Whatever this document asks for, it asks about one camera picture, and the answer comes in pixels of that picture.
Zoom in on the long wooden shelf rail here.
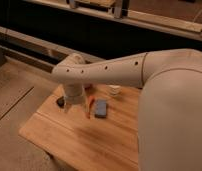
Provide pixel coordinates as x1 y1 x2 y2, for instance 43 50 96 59
0 26 101 72

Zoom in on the dark purple bowl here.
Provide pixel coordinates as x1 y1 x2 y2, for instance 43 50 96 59
84 84 93 89

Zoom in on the black rectangular block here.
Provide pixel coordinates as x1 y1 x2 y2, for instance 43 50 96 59
56 96 64 108

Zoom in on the blue sponge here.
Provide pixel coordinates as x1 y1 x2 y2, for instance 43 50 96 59
95 99 107 118

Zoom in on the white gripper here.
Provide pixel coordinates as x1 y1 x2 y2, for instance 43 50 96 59
61 53 87 108

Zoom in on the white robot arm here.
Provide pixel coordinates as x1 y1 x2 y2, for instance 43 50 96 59
52 49 202 171

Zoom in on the wooden table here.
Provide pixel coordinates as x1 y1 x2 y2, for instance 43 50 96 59
19 85 140 171

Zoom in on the upper wooden shelf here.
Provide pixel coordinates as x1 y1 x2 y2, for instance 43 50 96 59
25 0 202 42

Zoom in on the white ceramic cup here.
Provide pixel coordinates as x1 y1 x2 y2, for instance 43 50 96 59
109 85 121 96

